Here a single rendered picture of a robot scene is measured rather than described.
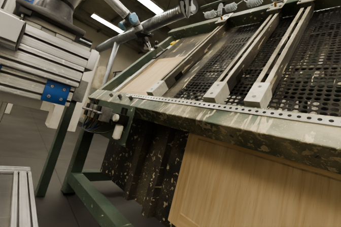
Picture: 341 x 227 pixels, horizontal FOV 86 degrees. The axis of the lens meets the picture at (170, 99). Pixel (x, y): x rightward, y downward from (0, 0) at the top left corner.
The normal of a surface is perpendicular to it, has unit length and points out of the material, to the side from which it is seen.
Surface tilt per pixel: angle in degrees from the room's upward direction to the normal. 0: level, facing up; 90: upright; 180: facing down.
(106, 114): 90
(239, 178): 90
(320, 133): 55
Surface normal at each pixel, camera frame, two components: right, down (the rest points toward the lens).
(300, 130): -0.39, -0.78
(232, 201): -0.66, -0.28
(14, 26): 0.64, 0.06
